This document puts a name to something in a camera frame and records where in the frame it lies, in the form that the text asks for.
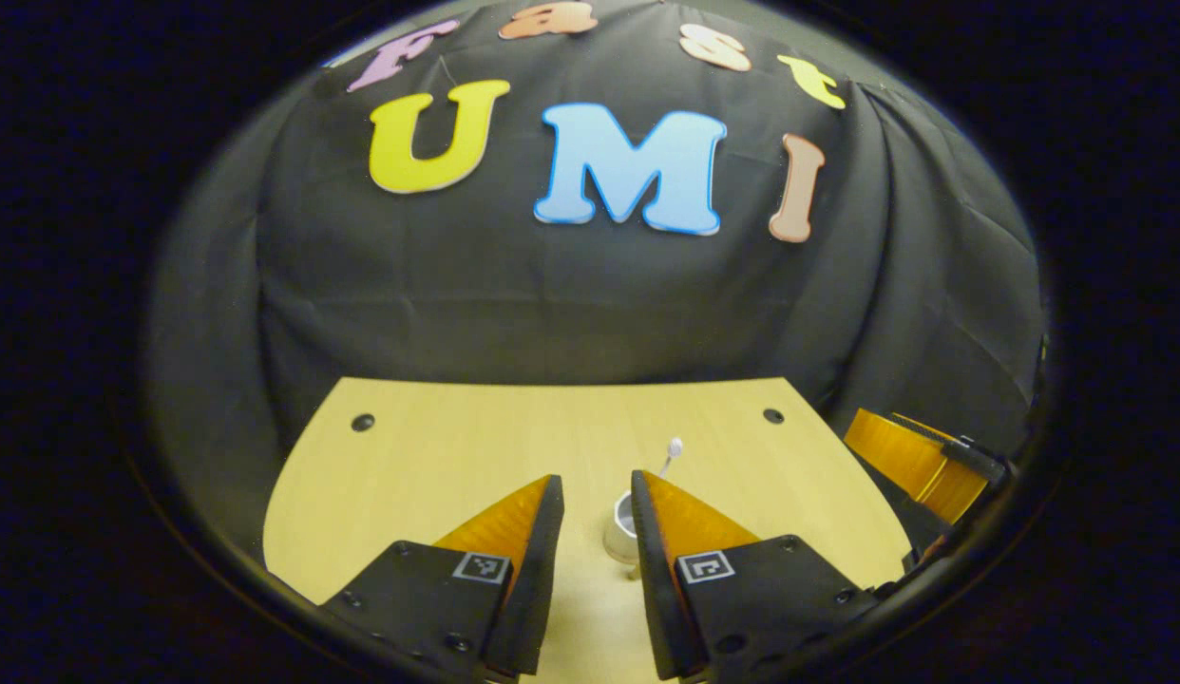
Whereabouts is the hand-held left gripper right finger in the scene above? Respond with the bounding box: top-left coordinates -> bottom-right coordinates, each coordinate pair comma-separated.
631,470 -> 881,681

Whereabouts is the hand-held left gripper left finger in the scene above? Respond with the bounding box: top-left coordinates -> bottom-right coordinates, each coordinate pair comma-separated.
322,474 -> 564,680

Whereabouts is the white cup with wooden handle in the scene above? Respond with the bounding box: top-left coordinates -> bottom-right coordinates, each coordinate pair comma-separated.
604,491 -> 641,582

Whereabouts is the wooden desktop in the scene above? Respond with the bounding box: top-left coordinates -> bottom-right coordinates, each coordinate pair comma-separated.
264,377 -> 912,681

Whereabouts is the black backdrop cloth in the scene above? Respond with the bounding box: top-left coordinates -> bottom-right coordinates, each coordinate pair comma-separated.
139,0 -> 1047,571

